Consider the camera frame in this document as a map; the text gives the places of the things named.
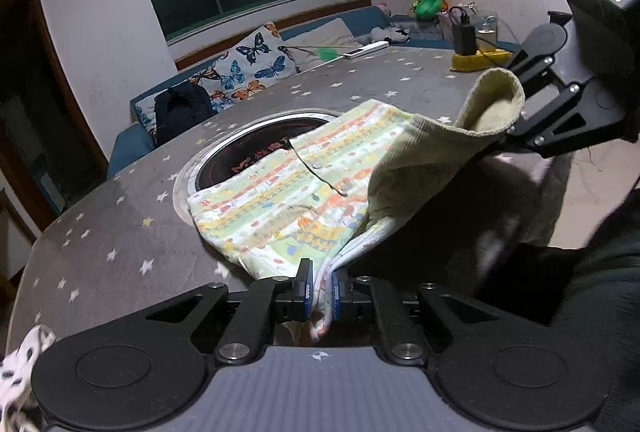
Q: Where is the colourful patterned knit cardigan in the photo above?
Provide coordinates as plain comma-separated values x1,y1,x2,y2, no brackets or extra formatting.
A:
187,68,573,348

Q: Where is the white spotted cloth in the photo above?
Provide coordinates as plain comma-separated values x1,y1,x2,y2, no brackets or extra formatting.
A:
0,324,58,432

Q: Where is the beige cushion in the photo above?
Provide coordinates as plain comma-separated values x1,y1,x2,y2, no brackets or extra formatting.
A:
280,18,368,73

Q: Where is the grey star tablecloth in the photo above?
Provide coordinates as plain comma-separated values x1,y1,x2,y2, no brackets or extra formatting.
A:
7,44,640,363

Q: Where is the dark wooden doorway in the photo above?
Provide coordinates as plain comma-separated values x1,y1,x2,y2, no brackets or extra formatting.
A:
0,0,108,243

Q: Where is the blue sofa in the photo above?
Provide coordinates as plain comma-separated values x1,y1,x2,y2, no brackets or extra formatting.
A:
107,4,521,178

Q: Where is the butterfly print cushion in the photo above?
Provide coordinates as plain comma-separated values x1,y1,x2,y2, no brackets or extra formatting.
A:
135,22,301,128

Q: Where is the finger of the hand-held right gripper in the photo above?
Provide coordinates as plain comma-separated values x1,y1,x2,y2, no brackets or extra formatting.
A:
506,84,601,159
509,26,581,95

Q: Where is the yellow flat box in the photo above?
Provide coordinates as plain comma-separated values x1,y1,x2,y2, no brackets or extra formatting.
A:
449,49,513,73

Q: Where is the green plastic toy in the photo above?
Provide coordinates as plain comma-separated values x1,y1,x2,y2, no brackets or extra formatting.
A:
411,0,448,19

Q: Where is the black backpack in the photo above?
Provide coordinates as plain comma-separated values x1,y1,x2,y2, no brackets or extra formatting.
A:
154,83,217,148

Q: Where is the green feather wand toy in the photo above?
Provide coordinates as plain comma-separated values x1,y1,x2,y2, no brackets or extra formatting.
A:
287,43,346,63

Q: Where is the black and white plush toy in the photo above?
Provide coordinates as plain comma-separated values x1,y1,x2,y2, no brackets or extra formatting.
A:
370,24,411,45

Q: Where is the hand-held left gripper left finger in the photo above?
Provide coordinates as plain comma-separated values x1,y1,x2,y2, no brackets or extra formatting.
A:
142,258,315,365

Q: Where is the black power adapter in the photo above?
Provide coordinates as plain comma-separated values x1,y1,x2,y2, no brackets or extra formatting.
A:
452,24,476,55

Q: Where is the white power strip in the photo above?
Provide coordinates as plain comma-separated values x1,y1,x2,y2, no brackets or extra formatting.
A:
342,41,390,59

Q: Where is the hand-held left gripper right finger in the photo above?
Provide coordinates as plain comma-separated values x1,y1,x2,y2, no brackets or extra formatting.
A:
330,268,501,365

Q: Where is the white charger block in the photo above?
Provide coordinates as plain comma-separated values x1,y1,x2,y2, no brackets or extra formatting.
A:
477,14,499,53

